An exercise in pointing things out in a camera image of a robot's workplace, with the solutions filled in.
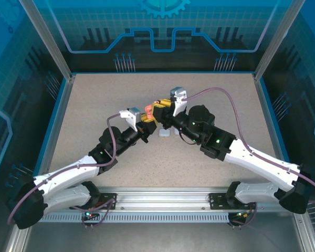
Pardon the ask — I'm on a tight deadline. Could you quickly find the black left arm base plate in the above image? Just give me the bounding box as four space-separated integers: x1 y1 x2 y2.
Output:
93 193 118 211

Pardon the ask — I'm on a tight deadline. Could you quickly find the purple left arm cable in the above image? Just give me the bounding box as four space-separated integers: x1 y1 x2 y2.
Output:
7 113 121 226

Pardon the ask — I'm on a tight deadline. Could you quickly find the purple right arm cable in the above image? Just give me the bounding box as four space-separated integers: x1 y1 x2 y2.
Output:
182 87 315 208

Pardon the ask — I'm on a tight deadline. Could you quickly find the aluminium frame beam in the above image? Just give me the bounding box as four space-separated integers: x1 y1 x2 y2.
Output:
4 227 29 252
293 204 315 252

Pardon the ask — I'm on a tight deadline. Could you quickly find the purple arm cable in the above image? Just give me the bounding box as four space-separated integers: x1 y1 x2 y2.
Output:
7 113 121 226
182 87 315 208

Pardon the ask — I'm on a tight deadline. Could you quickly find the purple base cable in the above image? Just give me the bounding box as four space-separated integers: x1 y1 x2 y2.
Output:
81 198 116 229
227 202 258 229

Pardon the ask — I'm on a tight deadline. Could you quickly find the aluminium frame post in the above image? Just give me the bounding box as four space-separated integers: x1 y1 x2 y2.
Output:
253 0 307 82
18 0 74 82

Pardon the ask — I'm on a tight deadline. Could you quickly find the aluminium side rail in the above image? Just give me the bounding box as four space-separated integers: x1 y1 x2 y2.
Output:
251 73 291 191
33 75 76 191

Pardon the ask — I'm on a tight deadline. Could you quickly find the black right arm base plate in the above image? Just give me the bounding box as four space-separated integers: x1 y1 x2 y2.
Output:
208 193 258 211

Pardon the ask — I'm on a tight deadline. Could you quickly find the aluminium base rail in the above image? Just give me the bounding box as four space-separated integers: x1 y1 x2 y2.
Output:
41 186 302 211

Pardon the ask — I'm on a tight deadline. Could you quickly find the slotted grey cable duct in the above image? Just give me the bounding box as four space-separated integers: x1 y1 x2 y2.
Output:
39 212 237 224

